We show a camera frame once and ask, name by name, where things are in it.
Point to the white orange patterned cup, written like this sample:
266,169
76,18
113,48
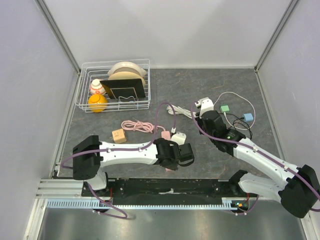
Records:
96,87

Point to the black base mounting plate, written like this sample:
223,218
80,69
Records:
127,187

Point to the green plug adapter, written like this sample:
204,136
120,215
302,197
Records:
224,108

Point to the yellow round bowl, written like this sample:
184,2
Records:
97,103

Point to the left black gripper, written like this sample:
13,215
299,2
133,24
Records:
173,167

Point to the pink power strip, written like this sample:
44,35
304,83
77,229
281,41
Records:
167,136

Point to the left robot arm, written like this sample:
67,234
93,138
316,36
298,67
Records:
92,155

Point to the wooden cube socket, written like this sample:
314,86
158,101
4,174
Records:
119,136

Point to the beige round plate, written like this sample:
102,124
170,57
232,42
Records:
126,75

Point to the black square tray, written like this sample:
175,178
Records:
124,88

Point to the blue plug adapter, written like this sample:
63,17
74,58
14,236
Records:
248,117

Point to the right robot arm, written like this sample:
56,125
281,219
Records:
296,188

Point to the white wire dish rack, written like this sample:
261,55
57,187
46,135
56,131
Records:
99,70

